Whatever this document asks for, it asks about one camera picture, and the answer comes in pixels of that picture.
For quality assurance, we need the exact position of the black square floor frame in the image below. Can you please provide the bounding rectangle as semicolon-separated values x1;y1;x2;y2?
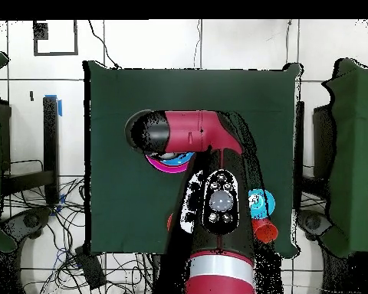
32;19;80;57

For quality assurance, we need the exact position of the black power strip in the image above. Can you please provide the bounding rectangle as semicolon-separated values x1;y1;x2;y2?
74;244;107;290

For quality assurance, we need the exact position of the orange plastic cup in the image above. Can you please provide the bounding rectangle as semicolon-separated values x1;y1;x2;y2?
251;217;279;245

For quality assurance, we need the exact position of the light blue small bowl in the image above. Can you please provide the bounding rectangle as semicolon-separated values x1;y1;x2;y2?
247;188;276;220

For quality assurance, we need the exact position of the black post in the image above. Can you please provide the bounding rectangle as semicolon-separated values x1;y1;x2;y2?
294;100;306;212

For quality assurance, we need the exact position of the dark green tablecloth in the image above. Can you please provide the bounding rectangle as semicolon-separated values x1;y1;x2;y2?
83;60;301;258

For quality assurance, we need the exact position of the black frame with blue tape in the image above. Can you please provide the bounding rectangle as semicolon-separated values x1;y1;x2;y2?
0;93;64;217

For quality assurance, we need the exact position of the black floor stand base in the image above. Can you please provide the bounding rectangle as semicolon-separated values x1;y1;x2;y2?
297;209;334;241
1;206;54;241

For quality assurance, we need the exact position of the pink large bowl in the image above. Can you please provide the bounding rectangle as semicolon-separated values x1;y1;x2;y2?
145;152;195;175

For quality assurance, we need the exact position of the black cable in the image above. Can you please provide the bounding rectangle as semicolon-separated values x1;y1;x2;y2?
87;19;121;70

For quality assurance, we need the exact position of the blue medium bowl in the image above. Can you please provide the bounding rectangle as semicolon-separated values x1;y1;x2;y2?
162;152;196;167

